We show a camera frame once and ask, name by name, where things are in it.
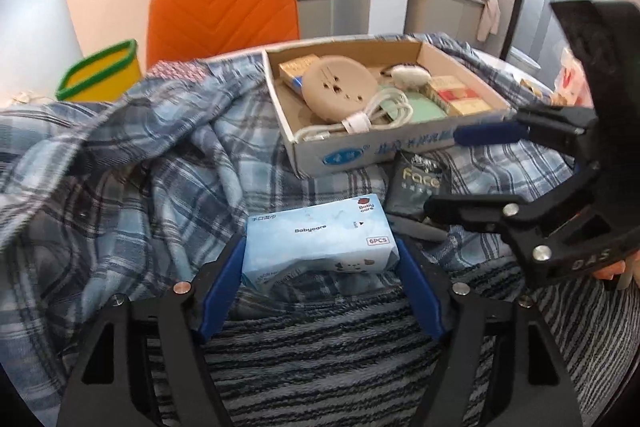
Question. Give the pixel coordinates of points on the person's right hand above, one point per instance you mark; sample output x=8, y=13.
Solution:
x=627, y=270

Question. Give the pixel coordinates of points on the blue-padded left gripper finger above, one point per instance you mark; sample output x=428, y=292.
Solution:
x=111, y=384

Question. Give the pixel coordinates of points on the cardboard tray box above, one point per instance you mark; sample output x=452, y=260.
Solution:
x=317, y=148

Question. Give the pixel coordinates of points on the black face sachet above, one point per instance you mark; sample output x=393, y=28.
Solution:
x=415, y=179

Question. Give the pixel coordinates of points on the yellow green-rimmed bin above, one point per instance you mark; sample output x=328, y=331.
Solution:
x=103, y=76

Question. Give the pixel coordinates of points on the orange chair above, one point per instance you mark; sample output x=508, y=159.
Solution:
x=183, y=30

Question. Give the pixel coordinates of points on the light blue tissue pack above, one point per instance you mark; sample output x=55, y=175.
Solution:
x=351, y=235

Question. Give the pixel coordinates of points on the beige clothes pile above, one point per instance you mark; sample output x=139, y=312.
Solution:
x=26, y=98

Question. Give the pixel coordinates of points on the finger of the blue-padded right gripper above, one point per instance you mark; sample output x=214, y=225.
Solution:
x=528, y=381

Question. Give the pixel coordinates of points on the white cup with pink print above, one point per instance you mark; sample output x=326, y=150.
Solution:
x=571, y=86

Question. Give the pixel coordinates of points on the red gold cigarette box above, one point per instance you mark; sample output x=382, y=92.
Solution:
x=454, y=97

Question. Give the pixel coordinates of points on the small white round object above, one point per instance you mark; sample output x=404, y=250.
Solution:
x=409, y=77

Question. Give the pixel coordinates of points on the bathroom vanity cabinet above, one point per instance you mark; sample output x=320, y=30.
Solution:
x=459, y=19

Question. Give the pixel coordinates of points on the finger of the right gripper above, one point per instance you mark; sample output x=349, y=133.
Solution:
x=500, y=131
x=490, y=216

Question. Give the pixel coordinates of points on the beige round perforated disc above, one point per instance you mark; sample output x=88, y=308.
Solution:
x=335, y=87

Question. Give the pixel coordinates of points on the striped grey towel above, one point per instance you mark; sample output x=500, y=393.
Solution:
x=346, y=350

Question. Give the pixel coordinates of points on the gold blue cigarette pack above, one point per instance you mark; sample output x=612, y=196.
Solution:
x=292, y=71

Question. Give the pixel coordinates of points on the pink towel on vanity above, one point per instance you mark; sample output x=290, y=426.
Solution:
x=489, y=20

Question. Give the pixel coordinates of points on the blue plaid shirt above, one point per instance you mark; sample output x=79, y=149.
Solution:
x=99, y=199

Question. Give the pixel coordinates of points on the green card pack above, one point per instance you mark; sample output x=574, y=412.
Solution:
x=424, y=109

